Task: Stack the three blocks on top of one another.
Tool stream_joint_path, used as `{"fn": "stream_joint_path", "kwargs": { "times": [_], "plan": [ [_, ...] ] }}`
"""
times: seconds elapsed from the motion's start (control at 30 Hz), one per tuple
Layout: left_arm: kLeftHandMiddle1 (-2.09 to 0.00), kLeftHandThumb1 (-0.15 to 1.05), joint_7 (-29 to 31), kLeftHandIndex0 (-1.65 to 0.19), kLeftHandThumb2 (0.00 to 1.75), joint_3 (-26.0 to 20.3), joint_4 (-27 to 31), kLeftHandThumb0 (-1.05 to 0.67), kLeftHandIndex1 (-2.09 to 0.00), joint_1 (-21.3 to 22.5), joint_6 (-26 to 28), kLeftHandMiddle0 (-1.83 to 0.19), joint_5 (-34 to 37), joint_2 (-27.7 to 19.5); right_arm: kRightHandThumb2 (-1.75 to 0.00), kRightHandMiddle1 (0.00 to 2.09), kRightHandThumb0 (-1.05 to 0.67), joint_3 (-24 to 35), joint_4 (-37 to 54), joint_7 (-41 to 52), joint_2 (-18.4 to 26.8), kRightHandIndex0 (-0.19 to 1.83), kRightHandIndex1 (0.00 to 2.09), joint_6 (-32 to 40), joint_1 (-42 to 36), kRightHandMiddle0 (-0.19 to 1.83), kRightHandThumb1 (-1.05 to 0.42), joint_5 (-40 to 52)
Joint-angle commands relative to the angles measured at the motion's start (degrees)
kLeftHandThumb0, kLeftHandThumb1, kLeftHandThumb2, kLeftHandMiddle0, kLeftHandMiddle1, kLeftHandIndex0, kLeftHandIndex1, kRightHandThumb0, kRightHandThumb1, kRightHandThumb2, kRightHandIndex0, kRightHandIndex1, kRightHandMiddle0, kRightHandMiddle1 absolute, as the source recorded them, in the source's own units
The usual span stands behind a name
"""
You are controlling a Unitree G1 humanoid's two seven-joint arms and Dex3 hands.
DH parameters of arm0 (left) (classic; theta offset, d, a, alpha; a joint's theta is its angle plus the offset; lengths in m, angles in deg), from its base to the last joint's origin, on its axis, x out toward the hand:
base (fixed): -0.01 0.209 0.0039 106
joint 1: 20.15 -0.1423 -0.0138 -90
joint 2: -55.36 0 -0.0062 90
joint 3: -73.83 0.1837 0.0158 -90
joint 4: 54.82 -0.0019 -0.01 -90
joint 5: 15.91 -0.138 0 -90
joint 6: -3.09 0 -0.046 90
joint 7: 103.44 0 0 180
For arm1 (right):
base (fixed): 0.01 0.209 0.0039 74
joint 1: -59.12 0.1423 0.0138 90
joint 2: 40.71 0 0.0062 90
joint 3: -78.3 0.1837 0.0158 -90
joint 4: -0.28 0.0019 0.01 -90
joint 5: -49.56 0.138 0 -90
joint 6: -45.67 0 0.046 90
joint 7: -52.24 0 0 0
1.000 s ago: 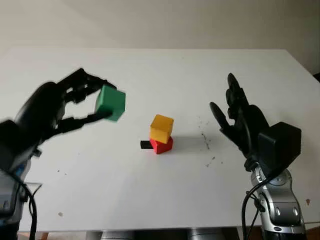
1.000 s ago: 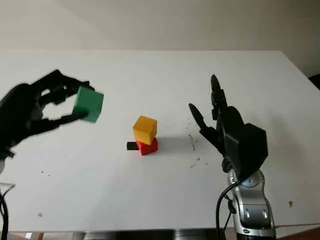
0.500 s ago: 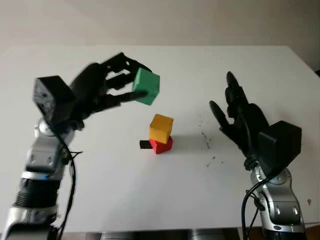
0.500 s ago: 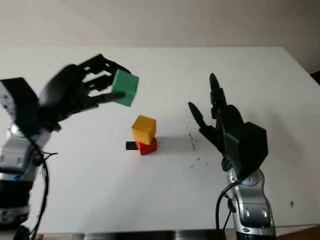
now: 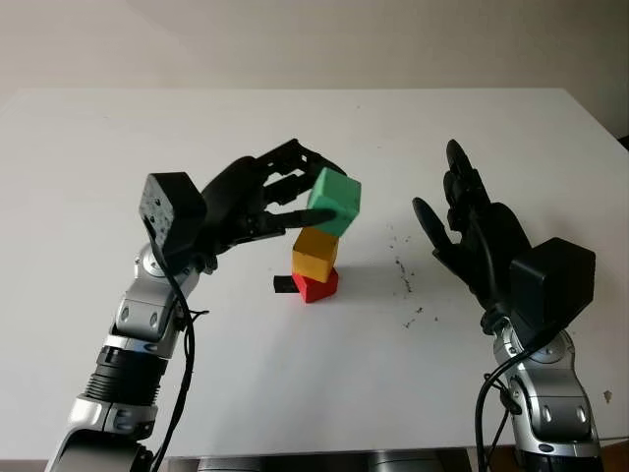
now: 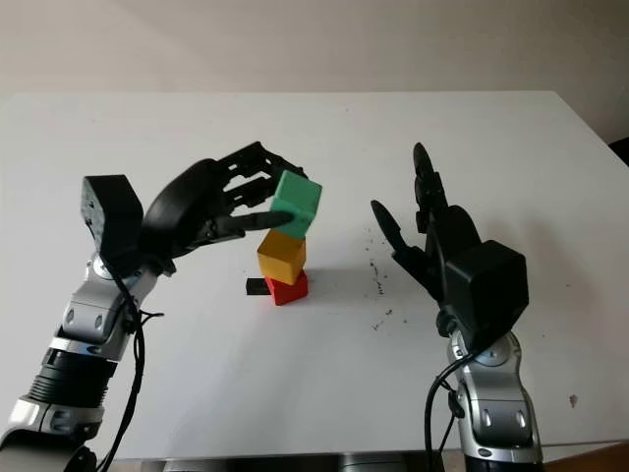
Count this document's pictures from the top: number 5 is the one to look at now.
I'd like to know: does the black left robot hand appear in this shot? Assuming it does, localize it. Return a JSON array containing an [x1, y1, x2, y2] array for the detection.
[[196, 138, 348, 274]]

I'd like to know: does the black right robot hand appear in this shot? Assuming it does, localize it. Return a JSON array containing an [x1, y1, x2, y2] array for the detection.
[[411, 139, 533, 338]]

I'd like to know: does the yellow wooden cube block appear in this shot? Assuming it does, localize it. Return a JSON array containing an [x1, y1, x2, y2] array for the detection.
[[292, 228, 340, 284]]

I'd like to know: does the green wooden cube block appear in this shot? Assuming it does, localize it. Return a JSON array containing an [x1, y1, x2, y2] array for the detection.
[[306, 166, 363, 237]]

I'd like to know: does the red wooden cube block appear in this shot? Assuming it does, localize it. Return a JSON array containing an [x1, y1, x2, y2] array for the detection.
[[291, 267, 340, 305]]

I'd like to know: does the grey robot torso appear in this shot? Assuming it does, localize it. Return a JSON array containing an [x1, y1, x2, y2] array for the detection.
[[166, 446, 473, 472]]

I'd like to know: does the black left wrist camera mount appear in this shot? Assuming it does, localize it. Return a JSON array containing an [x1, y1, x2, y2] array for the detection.
[[137, 171, 207, 260]]

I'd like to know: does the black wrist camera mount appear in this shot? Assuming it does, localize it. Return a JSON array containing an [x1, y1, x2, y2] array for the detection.
[[137, 171, 207, 260], [508, 237, 597, 350]]

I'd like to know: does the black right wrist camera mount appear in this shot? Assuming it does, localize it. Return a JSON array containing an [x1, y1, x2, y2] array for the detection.
[[508, 237, 597, 350]]

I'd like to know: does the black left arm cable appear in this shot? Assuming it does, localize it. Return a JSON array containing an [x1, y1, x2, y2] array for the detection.
[[146, 220, 210, 472]]

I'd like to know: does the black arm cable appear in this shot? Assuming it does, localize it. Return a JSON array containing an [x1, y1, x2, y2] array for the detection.
[[146, 220, 210, 472], [474, 324, 559, 472]]

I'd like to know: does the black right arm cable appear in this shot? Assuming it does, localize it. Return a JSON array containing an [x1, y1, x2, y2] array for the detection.
[[474, 324, 559, 472]]

